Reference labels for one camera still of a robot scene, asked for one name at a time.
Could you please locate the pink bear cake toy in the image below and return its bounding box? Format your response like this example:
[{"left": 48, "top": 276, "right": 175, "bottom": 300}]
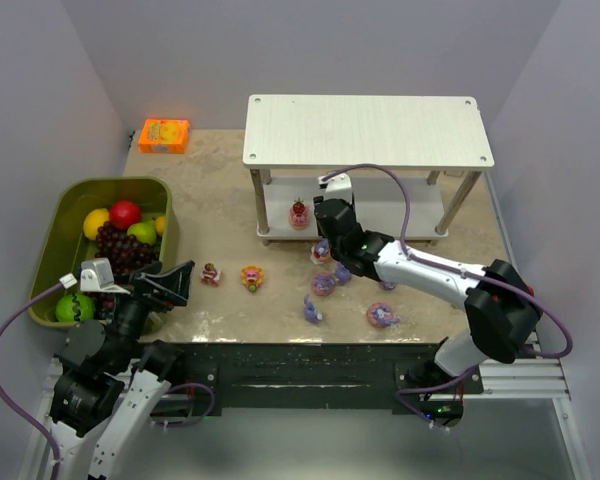
[{"left": 200, "top": 263, "right": 221, "bottom": 287}]

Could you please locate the pink bear sunflower toy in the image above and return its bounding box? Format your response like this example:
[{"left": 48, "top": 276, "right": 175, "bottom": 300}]
[{"left": 240, "top": 265, "right": 264, "bottom": 293}]

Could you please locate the pink bear strawberry donut toy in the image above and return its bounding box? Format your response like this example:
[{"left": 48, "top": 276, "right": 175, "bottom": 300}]
[{"left": 288, "top": 198, "right": 309, "bottom": 230}]

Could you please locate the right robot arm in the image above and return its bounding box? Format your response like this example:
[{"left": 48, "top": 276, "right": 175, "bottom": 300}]
[{"left": 314, "top": 197, "right": 541, "bottom": 377}]

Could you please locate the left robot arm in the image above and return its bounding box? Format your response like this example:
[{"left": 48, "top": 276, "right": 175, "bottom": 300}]
[{"left": 50, "top": 259, "right": 195, "bottom": 479}]

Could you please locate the white two-tier shelf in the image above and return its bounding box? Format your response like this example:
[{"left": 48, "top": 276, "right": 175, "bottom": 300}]
[{"left": 243, "top": 94, "right": 495, "bottom": 243}]

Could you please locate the dark purple grape bunch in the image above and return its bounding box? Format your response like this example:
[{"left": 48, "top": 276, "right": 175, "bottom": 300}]
[{"left": 88, "top": 219, "right": 162, "bottom": 314}]

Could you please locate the green pear toy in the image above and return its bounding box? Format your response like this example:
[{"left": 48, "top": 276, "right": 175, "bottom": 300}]
[{"left": 126, "top": 220, "right": 157, "bottom": 246}]

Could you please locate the small yellow fruit toy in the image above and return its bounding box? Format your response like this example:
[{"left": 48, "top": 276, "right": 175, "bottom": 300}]
[{"left": 154, "top": 216, "right": 166, "bottom": 237}]

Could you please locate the red apple toy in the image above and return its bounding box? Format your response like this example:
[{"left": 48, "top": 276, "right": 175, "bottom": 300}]
[{"left": 109, "top": 200, "right": 142, "bottom": 230}]

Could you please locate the yellow lemon toy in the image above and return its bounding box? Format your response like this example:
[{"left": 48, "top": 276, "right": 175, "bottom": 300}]
[{"left": 82, "top": 208, "right": 109, "bottom": 241}]

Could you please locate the olive green plastic bin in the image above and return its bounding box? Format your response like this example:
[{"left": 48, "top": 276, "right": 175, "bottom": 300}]
[{"left": 29, "top": 177, "right": 180, "bottom": 298}]

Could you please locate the green lime toy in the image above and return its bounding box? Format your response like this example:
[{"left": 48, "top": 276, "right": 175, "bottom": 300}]
[{"left": 55, "top": 293, "right": 96, "bottom": 323}]

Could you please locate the purple bunny sitting toy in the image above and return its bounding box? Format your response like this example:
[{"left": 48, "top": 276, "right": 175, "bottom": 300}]
[{"left": 303, "top": 294, "right": 323, "bottom": 325}]

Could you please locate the orange snack box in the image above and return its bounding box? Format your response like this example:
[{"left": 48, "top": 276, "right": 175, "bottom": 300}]
[{"left": 138, "top": 118, "right": 191, "bottom": 154}]

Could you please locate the purple bunny pink donut toy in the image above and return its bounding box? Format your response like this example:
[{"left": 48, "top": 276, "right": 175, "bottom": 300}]
[{"left": 310, "top": 273, "right": 337, "bottom": 297}]

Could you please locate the purple bunny on cup toy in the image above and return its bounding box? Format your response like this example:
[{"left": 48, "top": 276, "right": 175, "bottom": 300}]
[{"left": 310, "top": 239, "right": 331, "bottom": 265}]

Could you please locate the purple bunny standing toy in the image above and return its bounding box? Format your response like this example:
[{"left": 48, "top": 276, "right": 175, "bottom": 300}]
[{"left": 334, "top": 262, "right": 353, "bottom": 285}]

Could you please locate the purple bunny large donut toy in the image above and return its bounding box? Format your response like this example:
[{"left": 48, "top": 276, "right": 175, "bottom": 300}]
[{"left": 366, "top": 302, "right": 401, "bottom": 329}]

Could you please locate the purple bunny lying toy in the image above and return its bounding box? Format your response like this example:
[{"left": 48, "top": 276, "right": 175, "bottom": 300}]
[{"left": 380, "top": 281, "right": 397, "bottom": 291}]

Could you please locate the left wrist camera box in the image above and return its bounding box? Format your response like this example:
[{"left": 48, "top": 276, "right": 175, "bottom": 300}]
[{"left": 79, "top": 258, "right": 130, "bottom": 295}]

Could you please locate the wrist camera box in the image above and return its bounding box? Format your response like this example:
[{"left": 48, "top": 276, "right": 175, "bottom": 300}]
[
  {"left": 79, "top": 258, "right": 130, "bottom": 295},
  {"left": 318, "top": 173, "right": 354, "bottom": 205}
]

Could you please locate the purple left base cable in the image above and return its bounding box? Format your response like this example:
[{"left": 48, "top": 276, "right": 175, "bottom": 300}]
[{"left": 149, "top": 382, "right": 216, "bottom": 429}]

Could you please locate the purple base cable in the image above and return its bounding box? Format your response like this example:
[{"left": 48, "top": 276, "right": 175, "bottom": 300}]
[
  {"left": 149, "top": 382, "right": 216, "bottom": 429},
  {"left": 394, "top": 369, "right": 476, "bottom": 434}
]

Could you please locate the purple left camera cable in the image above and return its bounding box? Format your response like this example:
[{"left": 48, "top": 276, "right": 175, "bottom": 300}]
[{"left": 0, "top": 274, "right": 79, "bottom": 480}]

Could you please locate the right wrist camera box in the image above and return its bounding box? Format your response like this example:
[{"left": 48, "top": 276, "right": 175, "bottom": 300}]
[{"left": 318, "top": 173, "right": 354, "bottom": 205}]

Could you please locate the black table front frame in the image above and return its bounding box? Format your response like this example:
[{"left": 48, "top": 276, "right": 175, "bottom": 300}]
[{"left": 167, "top": 343, "right": 483, "bottom": 415}]

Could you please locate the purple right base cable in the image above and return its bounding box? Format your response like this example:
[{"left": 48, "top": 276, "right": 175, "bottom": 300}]
[{"left": 394, "top": 369, "right": 476, "bottom": 434}]

